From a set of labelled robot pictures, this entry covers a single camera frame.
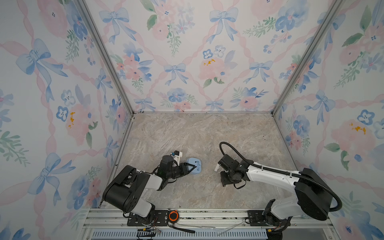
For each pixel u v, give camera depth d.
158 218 0.73
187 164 0.83
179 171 0.78
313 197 0.42
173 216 0.72
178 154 0.85
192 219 0.75
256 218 0.73
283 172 0.49
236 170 0.63
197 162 0.88
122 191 0.45
